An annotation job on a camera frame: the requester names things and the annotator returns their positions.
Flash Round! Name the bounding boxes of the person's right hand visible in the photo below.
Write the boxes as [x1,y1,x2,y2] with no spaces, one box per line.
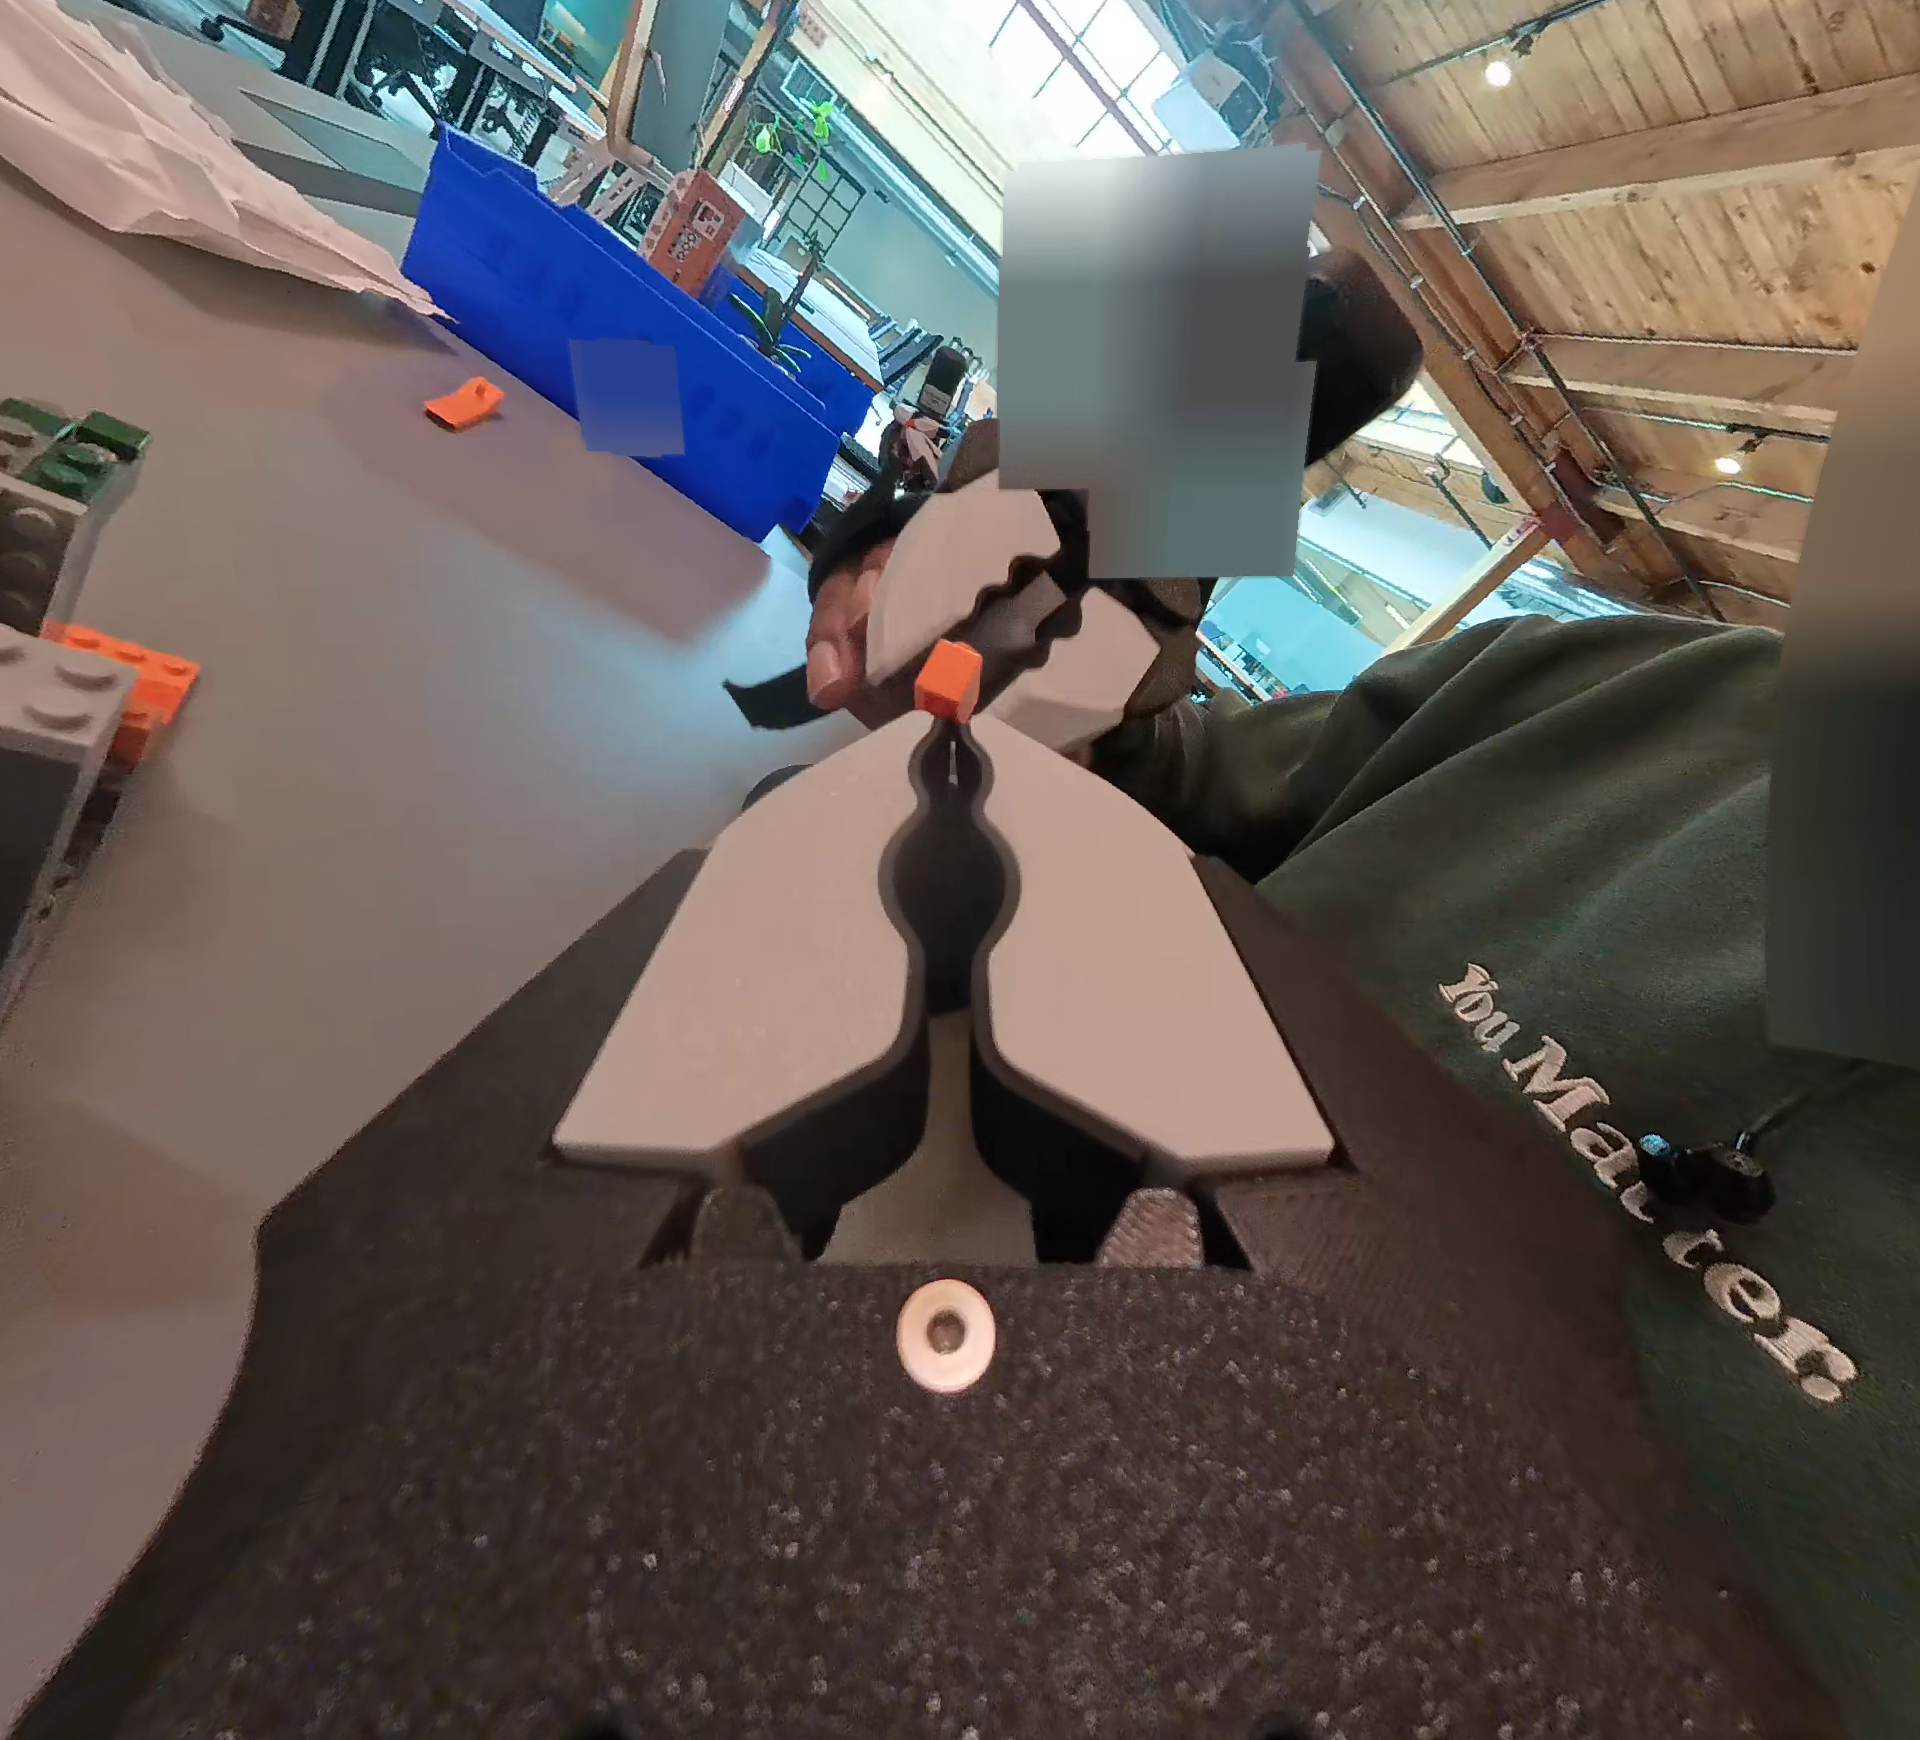
[805,484,936,715]

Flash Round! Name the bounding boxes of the black clip microphone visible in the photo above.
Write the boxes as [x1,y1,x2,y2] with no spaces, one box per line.
[1635,1124,1782,1213]

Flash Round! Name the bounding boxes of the grey tan lego building model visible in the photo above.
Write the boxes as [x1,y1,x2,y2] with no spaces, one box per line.
[0,396,204,1022]

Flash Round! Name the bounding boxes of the blue plastic bin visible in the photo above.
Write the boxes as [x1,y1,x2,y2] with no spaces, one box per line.
[402,120,881,546]

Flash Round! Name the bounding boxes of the white crumpled paper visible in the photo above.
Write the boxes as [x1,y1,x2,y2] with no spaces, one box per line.
[0,0,457,321]

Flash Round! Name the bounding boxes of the orange cardboard box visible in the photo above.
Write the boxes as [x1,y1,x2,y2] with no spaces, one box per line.
[645,169,741,307]

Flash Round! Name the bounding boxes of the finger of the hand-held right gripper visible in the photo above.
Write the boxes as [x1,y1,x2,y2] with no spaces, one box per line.
[982,583,1160,763]
[871,484,1086,700]

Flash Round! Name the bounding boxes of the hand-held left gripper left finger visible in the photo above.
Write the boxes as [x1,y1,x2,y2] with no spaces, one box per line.
[552,721,936,1241]

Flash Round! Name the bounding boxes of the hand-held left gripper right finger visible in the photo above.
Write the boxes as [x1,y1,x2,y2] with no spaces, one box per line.
[961,721,1341,1248]

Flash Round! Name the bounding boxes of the white ceiling device box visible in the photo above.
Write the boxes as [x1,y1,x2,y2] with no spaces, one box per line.
[1155,44,1281,156]

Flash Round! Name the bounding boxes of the green potted plant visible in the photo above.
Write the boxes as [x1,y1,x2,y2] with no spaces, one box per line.
[733,94,865,370]

